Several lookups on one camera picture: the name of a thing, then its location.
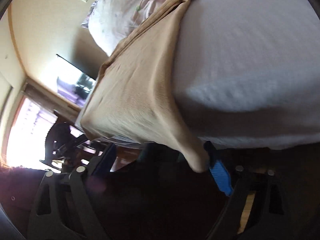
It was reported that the tan long-sleeve shirt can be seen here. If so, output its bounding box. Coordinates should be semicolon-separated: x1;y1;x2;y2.
80;0;209;172

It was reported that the dark television screen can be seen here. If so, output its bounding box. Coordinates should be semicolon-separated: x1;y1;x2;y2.
56;54;96;108

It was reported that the lavender bed sheet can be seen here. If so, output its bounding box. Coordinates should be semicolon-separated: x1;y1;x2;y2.
75;0;320;151

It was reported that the white floral left pillow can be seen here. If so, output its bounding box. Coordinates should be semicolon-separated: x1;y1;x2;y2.
81;0;166;56

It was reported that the bright window with frame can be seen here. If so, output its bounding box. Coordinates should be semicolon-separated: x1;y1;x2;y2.
1;79;80;170

